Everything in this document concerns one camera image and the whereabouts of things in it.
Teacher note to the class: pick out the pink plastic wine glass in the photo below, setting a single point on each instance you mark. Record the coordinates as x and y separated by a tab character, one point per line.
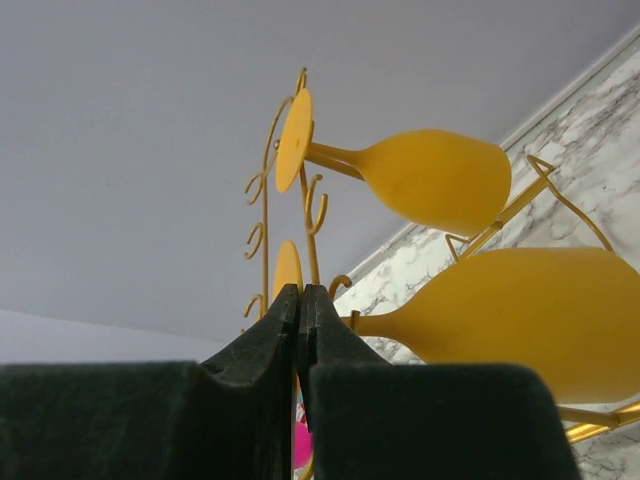
303	445

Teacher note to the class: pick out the yellow wine glass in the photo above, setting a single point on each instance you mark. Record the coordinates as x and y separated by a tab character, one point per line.
440	179
569	314

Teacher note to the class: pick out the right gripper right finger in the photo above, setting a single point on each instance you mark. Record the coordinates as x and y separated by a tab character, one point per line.
371	419

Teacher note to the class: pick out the yellow wine glass rear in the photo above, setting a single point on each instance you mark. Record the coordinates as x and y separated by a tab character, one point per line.
440	179

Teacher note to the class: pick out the yellow wine glass front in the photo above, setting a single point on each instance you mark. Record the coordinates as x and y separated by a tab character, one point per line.
569	314

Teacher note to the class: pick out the gold wire glass rack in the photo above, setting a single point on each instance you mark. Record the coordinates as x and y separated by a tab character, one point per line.
585	421

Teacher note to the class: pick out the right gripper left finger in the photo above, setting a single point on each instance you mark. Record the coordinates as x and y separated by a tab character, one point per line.
228	417

